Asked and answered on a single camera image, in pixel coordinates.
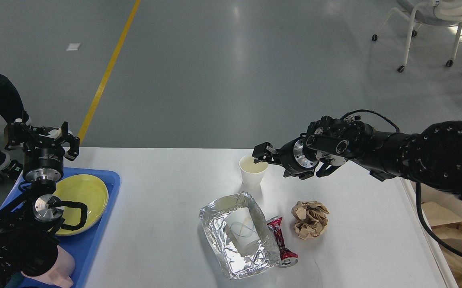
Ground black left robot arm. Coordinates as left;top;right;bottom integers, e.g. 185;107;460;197
0;119;88;288

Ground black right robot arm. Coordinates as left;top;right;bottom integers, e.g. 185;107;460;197
252;110;462;257

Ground pink mug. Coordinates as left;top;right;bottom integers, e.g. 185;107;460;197
20;245;75;288

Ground white paper cup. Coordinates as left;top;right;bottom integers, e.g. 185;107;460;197
238;155;269;191

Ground white rolling chair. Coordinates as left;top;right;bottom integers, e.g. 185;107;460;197
371;0;462;73

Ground yellow plastic plate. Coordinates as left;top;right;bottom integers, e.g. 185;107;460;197
53;174;110;236

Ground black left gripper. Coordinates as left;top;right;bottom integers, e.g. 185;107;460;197
5;111;80;182

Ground crushed red can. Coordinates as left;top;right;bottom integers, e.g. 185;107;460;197
267;215;298;268

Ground aluminium foil tray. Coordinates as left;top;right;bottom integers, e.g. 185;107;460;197
199;192;280;279

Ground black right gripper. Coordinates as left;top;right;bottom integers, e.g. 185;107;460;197
252;137;319;179

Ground white plastic bin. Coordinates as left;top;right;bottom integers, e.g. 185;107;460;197
399;176;462;288

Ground white floor label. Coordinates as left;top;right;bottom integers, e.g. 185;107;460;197
66;43;81;51

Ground brown paper ball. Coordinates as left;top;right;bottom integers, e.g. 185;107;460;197
291;201;330;240

